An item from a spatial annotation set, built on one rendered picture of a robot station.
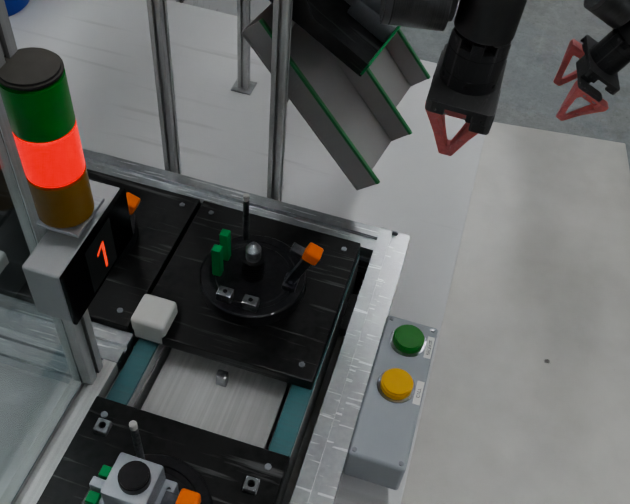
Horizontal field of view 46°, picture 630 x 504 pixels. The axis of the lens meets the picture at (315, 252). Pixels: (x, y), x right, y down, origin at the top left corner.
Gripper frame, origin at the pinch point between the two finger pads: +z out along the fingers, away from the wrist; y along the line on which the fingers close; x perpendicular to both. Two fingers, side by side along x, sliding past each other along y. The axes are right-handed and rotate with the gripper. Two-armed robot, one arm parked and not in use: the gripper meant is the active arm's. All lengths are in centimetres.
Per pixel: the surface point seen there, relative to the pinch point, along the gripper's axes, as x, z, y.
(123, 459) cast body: -20.8, 16.2, 37.4
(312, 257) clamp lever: -11.6, 17.4, 5.8
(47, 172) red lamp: -30.6, -8.1, 26.5
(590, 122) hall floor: 52, 120, -184
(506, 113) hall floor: 20, 121, -177
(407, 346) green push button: 2.7, 26.6, 7.6
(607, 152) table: 30, 36, -56
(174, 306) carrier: -26.9, 25.8, 13.1
